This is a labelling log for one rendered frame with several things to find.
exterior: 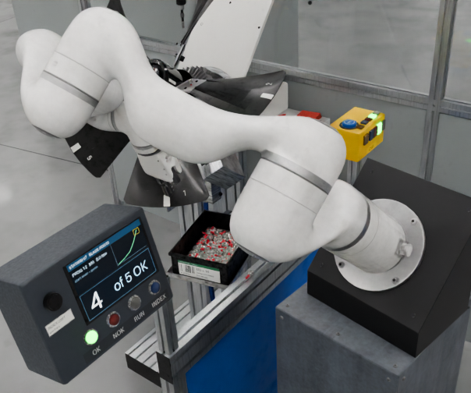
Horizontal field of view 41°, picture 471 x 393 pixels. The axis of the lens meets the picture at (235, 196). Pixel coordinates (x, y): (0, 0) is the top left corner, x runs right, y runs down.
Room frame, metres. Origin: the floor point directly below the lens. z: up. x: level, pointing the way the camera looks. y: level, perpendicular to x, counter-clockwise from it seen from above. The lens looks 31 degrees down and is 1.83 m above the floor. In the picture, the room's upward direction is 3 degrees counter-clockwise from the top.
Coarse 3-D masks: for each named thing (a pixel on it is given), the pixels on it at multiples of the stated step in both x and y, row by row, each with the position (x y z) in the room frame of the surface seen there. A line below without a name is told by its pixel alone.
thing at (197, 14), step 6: (198, 0) 1.86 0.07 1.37; (204, 0) 1.75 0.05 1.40; (210, 0) 1.71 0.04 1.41; (198, 6) 1.77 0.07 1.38; (204, 6) 1.72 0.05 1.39; (198, 12) 1.73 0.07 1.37; (198, 18) 1.70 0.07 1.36; (192, 24) 1.72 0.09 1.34; (186, 36) 1.69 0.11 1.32; (180, 42) 1.71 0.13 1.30
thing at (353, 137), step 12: (360, 108) 1.70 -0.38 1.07; (336, 120) 1.63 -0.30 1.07; (360, 120) 1.62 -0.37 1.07; (372, 120) 1.61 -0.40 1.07; (348, 132) 1.55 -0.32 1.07; (360, 132) 1.54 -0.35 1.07; (348, 144) 1.55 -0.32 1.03; (360, 144) 1.54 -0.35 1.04; (372, 144) 1.60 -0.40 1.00; (348, 156) 1.55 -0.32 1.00; (360, 156) 1.54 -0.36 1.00
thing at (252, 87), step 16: (208, 80) 1.63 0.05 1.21; (224, 80) 1.62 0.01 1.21; (240, 80) 1.60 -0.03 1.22; (256, 80) 1.58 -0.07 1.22; (272, 80) 1.55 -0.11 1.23; (208, 96) 1.54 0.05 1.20; (224, 96) 1.52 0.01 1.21; (240, 96) 1.51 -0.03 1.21; (256, 96) 1.50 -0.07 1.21; (240, 112) 1.45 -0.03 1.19; (256, 112) 1.44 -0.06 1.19
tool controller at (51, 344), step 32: (96, 224) 0.90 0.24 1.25; (128, 224) 0.89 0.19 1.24; (32, 256) 0.83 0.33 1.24; (64, 256) 0.80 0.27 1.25; (96, 256) 0.83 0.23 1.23; (128, 256) 0.87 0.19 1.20; (0, 288) 0.77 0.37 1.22; (32, 288) 0.74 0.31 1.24; (64, 288) 0.77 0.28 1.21; (128, 288) 0.84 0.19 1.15; (32, 320) 0.72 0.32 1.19; (64, 320) 0.75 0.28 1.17; (96, 320) 0.78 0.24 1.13; (128, 320) 0.82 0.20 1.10; (32, 352) 0.74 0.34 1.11; (64, 352) 0.72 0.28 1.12; (96, 352) 0.75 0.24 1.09
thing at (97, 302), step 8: (96, 288) 0.80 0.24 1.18; (104, 288) 0.81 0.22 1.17; (80, 296) 0.78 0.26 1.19; (88, 296) 0.79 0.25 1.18; (96, 296) 0.80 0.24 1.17; (104, 296) 0.81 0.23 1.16; (88, 304) 0.78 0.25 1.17; (96, 304) 0.79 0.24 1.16; (104, 304) 0.80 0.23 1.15; (88, 312) 0.78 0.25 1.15; (96, 312) 0.79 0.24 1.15
